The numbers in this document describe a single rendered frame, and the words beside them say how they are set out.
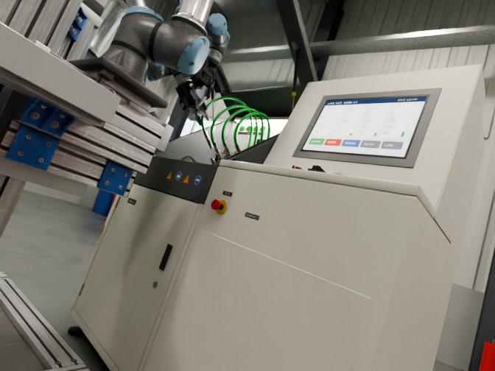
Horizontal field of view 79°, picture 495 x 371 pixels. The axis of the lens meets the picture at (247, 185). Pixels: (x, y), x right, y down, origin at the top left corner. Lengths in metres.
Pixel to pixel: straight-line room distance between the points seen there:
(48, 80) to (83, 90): 0.07
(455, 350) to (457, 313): 0.46
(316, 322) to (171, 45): 0.84
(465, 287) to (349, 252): 4.28
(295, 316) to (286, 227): 0.24
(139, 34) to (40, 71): 0.36
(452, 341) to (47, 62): 4.96
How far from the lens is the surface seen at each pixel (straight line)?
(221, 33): 1.39
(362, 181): 0.82
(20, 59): 0.73
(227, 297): 0.98
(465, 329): 5.04
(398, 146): 1.14
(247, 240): 0.96
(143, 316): 1.30
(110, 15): 1.67
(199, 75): 1.37
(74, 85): 0.76
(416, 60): 6.42
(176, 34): 0.98
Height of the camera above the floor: 0.75
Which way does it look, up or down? 8 degrees up
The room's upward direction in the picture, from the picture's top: 19 degrees clockwise
